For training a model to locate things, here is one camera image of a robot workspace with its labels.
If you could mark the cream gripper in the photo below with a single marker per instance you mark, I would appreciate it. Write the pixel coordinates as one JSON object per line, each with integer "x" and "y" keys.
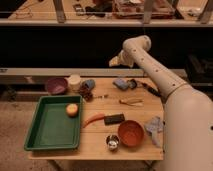
{"x": 122, "y": 59}

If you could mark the blue sponge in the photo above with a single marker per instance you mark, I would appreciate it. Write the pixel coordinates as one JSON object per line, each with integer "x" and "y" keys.
{"x": 121, "y": 84}

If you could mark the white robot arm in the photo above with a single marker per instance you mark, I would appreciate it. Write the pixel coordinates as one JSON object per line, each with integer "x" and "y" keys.
{"x": 188, "y": 113}

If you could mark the red bowl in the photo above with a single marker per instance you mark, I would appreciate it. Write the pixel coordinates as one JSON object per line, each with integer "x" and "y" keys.
{"x": 130, "y": 133}

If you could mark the purple bowl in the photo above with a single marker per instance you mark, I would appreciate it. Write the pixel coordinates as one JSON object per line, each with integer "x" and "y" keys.
{"x": 56, "y": 86}

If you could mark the small metal fork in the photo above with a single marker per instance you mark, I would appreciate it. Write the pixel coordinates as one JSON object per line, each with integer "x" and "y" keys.
{"x": 101, "y": 97}

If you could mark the blue cup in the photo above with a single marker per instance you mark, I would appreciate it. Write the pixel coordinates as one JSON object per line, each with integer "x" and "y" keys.
{"x": 88, "y": 84}

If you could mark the wooden table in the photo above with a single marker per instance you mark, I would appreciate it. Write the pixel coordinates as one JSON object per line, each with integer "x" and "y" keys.
{"x": 93, "y": 137}

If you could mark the brown pine cone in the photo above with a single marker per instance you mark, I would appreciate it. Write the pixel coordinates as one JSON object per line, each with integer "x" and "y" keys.
{"x": 86, "y": 93}

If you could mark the white cup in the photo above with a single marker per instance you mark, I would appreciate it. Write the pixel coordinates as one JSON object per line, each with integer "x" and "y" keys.
{"x": 74, "y": 82}

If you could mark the orange carrot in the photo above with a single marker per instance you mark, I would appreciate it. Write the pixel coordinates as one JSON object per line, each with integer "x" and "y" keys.
{"x": 93, "y": 118}

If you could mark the black rectangular block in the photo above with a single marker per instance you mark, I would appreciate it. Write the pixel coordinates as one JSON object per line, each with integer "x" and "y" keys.
{"x": 114, "y": 119}

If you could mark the grey cloth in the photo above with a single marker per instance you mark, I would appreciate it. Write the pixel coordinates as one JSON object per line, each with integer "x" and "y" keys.
{"x": 153, "y": 127}

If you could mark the yellow apple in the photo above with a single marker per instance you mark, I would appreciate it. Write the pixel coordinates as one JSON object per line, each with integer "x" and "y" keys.
{"x": 72, "y": 110}

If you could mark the small metal cup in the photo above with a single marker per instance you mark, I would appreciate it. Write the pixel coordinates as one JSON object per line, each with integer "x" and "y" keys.
{"x": 112, "y": 142}

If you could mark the green plastic tray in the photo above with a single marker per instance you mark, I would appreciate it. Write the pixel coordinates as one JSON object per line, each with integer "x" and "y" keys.
{"x": 51, "y": 127}

